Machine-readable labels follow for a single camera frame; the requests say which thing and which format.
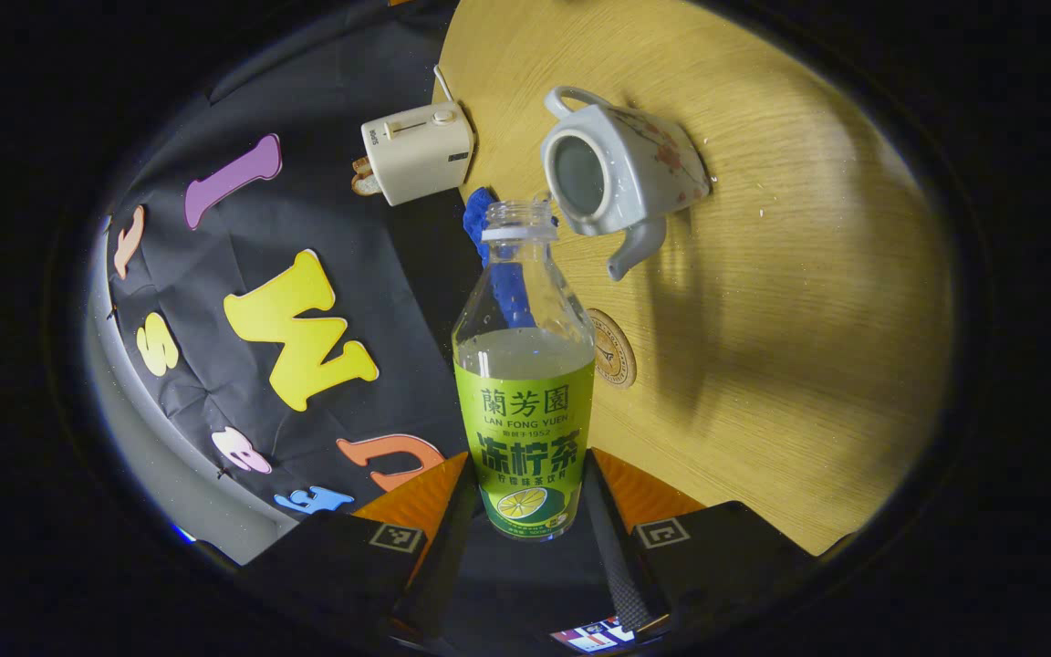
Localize white floral teacup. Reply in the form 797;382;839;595
541;86;712;282

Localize white toaster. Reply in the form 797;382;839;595
360;100;475;207

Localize colourful display screen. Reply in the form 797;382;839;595
551;616;638;654

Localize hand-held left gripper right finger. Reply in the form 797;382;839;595
585;447;818;640

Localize black backdrop cloth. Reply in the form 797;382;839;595
97;0;490;548

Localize green label water bottle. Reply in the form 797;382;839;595
452;199;597;541

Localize blue towel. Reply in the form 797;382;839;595
463;186;537;329

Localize round wooden coaster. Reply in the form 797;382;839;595
587;308;638;390

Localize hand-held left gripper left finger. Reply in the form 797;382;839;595
238;450;481;640

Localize bread slice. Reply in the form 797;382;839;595
350;155;385;197

